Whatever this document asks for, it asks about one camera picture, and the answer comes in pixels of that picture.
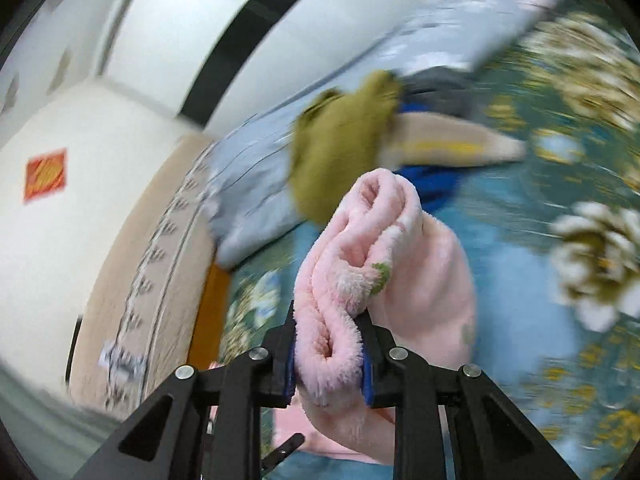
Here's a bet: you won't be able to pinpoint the beige fuzzy garment yellow print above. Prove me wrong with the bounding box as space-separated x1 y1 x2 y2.
390 112 529 169

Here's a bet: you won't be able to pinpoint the red wall sticker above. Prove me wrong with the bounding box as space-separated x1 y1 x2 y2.
24 148 69 205

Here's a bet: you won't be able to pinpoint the olive green fleece sweater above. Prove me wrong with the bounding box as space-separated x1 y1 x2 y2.
290 70 404 227

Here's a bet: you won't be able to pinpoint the blue-grey floral pillow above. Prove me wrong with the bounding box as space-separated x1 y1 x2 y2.
202 112 312 269

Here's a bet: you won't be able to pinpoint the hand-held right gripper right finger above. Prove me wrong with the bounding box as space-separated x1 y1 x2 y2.
356 310 581 480

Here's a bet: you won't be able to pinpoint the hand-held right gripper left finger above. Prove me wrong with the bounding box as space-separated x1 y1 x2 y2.
72 300 301 480

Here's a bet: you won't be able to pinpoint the white wardrobe black stripe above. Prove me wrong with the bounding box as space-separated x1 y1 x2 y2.
100 0 442 137

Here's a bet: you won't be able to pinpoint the green floral blanket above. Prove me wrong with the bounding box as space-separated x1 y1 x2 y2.
220 0 640 480

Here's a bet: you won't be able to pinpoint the royal blue garment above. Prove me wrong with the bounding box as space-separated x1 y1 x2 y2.
395 100 464 212

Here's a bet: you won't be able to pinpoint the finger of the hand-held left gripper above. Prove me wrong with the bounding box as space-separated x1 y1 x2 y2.
261 433 307 470

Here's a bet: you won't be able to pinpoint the dark grey garment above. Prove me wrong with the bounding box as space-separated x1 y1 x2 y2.
400 66 477 117

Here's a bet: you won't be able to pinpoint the pink fleece pants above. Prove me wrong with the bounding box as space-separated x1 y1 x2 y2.
292 167 479 466

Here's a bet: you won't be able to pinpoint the beige padded headboard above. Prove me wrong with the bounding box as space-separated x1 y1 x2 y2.
67 132 222 412

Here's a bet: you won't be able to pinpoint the orange wooden bed frame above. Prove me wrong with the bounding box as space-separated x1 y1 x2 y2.
192 262 232 372

